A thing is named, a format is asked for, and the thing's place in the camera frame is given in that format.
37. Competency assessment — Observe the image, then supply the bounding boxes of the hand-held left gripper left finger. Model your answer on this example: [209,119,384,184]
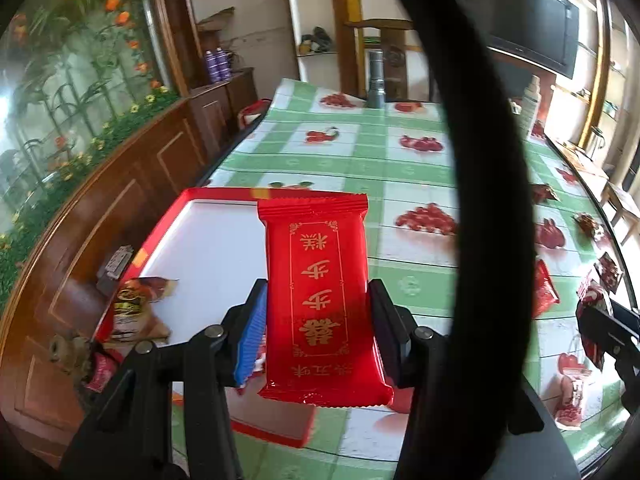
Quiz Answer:
[60,279,270,480]

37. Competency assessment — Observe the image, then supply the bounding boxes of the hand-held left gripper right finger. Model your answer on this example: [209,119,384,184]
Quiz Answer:
[369,279,583,480]

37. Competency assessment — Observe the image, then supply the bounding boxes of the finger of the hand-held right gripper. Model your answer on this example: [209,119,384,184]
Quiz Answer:
[611,299,640,326]
[575,304,640,356]

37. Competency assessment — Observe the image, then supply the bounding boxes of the pink snack packet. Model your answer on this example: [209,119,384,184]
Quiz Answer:
[555,367,591,431]

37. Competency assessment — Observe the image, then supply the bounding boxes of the long red snack packet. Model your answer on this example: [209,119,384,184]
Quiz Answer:
[532,259,561,318]
[256,192,396,408]

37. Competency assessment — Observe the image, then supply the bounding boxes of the red box with white inside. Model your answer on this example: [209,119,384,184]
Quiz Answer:
[95,187,321,448]

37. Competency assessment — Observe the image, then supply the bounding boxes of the wooden stool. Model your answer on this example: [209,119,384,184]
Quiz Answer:
[602,180,640,241]

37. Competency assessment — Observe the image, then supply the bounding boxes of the brown snack packet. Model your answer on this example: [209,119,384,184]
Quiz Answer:
[111,276,180,343]

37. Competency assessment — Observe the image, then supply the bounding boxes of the small red snack packet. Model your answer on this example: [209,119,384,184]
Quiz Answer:
[85,352,123,393]

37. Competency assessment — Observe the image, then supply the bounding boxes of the metal kettle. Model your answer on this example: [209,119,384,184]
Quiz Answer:
[587,125,606,158]

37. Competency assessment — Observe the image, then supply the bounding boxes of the brown wooden cabinet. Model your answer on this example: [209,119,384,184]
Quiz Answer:
[0,70,261,461]

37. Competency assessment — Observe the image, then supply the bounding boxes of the red bag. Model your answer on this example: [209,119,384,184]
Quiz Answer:
[239,100,271,133]

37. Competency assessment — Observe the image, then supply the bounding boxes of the white bottle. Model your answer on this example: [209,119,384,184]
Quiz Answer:
[520,75,542,138]

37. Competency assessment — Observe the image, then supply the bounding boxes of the grey flashlight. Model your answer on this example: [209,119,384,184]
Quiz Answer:
[366,51,388,109]

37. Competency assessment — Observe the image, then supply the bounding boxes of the wooden chair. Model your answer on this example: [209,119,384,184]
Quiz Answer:
[345,19,416,101]

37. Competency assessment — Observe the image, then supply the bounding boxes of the black television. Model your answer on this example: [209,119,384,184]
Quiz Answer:
[487,0,581,81]

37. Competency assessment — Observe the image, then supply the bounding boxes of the dark clutter on shelf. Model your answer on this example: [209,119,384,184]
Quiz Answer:
[299,27,336,55]

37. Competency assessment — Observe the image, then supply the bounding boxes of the thick black cable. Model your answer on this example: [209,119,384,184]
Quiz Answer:
[370,0,543,480]

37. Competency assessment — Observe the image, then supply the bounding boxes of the white wall shelf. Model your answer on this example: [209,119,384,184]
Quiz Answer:
[282,0,361,91]

